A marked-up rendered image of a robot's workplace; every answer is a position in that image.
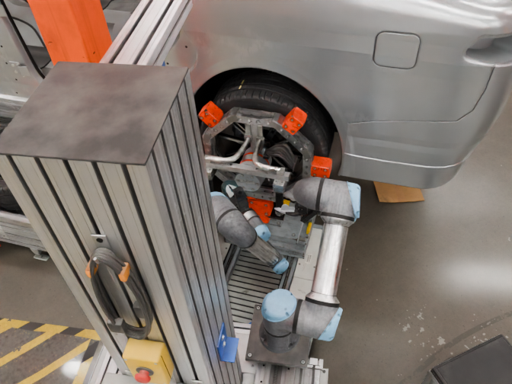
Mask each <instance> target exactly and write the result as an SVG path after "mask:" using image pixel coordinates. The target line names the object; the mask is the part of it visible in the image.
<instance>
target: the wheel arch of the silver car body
mask: <svg viewBox="0 0 512 384"><path fill-rule="evenodd" d="M251 68H254V69H253V70H255V69H266V68H261V67H256V66H239V67H233V68H229V69H224V70H222V71H219V72H217V73H215V74H213V75H211V76H210V77H208V78H207V79H205V80H204V81H203V82H202V83H201V84H200V85H199V86H198V87H197V88H196V90H195V91H194V101H195V106H196V111H197V116H198V114H199V112H200V111H201V109H202V108H203V106H205V105H206V104H207V103H208V102H209V101H213V99H214V97H215V96H216V94H217V92H218V91H219V89H220V88H221V87H222V85H223V84H224V83H226V82H227V81H228V80H229V79H230V78H231V77H233V76H235V75H237V74H239V73H242V72H246V71H249V70H251ZM266 70H269V71H272V72H276V73H279V74H281V75H284V74H283V73H280V72H277V71H274V70H272V69H266ZM284 76H286V77H288V78H291V77H289V76H288V75H284ZM291 79H292V80H293V81H295V82H298V81H297V80H295V79H294V78H291ZM298 83H299V84H301V83H300V82H298ZM301 85H302V86H303V87H304V88H306V89H307V90H309V89H308V88H307V87H306V86H305V85H303V84H301ZM309 91H310V92H311V93H312V94H313V95H315V94H314V93H313V92H312V91H311V90H309ZM315 96H316V95H315ZM316 97H317V96H316ZM317 98H318V97H317ZM318 99H319V98H318ZM319 101H320V102H321V103H322V104H323V105H324V103H323V102H322V101H321V100H320V99H319ZM324 107H325V108H326V110H327V111H328V112H329V114H330V115H331V118H332V119H333V121H334V131H335V132H338V133H339V136H340V140H341V148H342V159H341V163H340V167H339V170H338V176H340V174H341V171H342V168H343V164H344V144H343V140H342V137H341V132H340V130H339V128H338V125H337V123H336V121H335V119H334V118H333V116H332V114H331V112H330V111H329V109H328V108H327V107H326V106H325V105H324ZM197 119H198V123H199V128H200V127H201V123H202V120H201V119H200V118H199V117H197Z"/></svg>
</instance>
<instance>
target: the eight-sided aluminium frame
mask: <svg viewBox="0 0 512 384"><path fill-rule="evenodd" d="M284 120H285V116H283V115H282V114H279V113H276V112H274V113H273V112H267V111H262V110H252V109H246V108H240V107H233V108H232V109H230V110H229V111H228V112H227V113H225V114H224V115H223V116H222V119H221V120H220V122H219V123H218V124H216V125H215V126H214V127H213V128H210V127H209V126H208V127H207V128H206V130H205V132H204V134H203V135H202V137H203V146H204V150H205V155H214V156H218V155H217V149H216V140H215V136H216V135H217V134H218V133H220V132H221V131H223V130H224V129H225V128H226V127H228V126H229V125H230V124H232V123H233V122H237V123H250V124H252V125H261V126H267V127H272V128H274V129H276V130H277V131H278V132H279V133H280V134H281V135H282V136H283V137H284V138H285V139H287V140H288V141H289V142H290V143H291V144H292V145H293V146H294V147H295V148H296V149H297V150H299V151H300V152H301V153H302V177H300V178H298V179H296V180H295V181H293V182H291V183H289V184H287V185H286V189H285V191H284V193H283V194H286V191H287V190H289V191H291V193H293V187H294V185H295V184H296V182H297V181H299V180H301V179H303V178H310V177H312V176H311V164H312V160H313V155H314V145H313V144H312V143H311V141H309V140H308V139H307V138H306V137H305V136H304V135H303V134H301V132H300V131H297V132H296V133H295V134H294V135H292V134H291V133H289V132H288V131H286V130H285V129H284V128H283V127H282V125H283V122H284ZM215 176H217V177H218V178H219V179H220V180H221V181H223V182H225V181H228V180H235V174H234V173H232V172H231V171H224V170H219V169H217V171H216V173H215ZM244 192H245V194H246V195H247V196H248V197H253V198H258V199H262V200H269V201H273V202H276V199H275V192H274V191H273V188H272V187H265V186H261V187H260V189H259V190H256V191H246V190H244Z"/></svg>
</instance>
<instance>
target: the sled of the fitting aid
mask: <svg viewBox="0 0 512 384"><path fill-rule="evenodd" d="M315 218H316V215H315V216H313V217H312V218H311V219H310V220H309V221H307V222H306V223H303V226H302V230H301V233H300V236H299V241H298V243H297V244H293V243H289V242H282V241H278V240H274V239H270V238H269V240H268V241H269V242H270V243H271V244H272V245H273V246H274V247H275V248H276V249H277V250H278V251H279V252H280V253H281V254H284V255H287V256H291V257H295V258H302V259H304V257H305V255H306V250H307V247H308V243H309V239H310V236H311V233H312V228H313V225H314V222H315ZM224 241H225V242H226V243H229V244H234V243H232V242H231V241H229V240H228V239H227V238H225V237H224Z"/></svg>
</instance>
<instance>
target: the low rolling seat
mask: <svg viewBox="0 0 512 384"><path fill-rule="evenodd" d="M422 384H512V345H511V344H510V342H509V341H508V340H507V339H506V337H505V336H503V335H502V334H499V335H497V336H495V337H493V338H491V339H489V340H487V341H485V342H483V343H481V344H479V345H477V346H475V347H473V348H471V349H469V350H467V351H465V352H462V353H460V354H458V355H456V356H454V357H452V358H450V359H448V360H446V361H444V362H442V363H440V364H438V365H436V366H434V367H433V368H432V370H429V371H428V373H427V375H426V377H425V379H424V381H423V383H422Z"/></svg>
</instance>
